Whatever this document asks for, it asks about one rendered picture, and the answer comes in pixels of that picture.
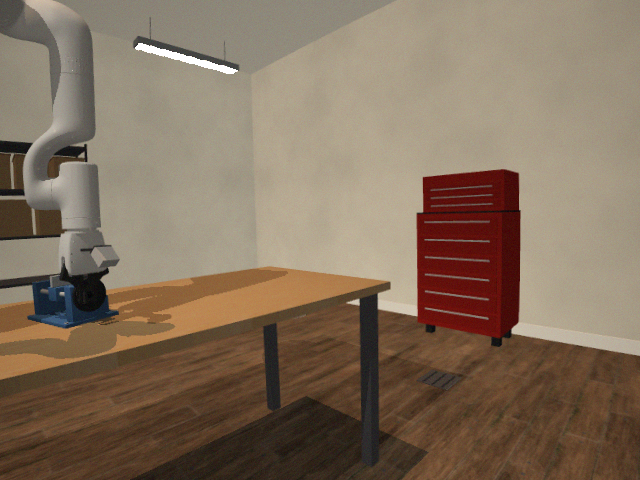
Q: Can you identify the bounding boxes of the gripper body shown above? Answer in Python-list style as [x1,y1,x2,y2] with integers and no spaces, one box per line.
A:
[59,230,107,275]

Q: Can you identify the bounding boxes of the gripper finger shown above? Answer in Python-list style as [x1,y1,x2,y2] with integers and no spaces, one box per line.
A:
[59,260,88,304]
[86,267,109,302]

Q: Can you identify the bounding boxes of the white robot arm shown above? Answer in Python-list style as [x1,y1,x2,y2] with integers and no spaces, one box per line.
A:
[0,0,101,231]

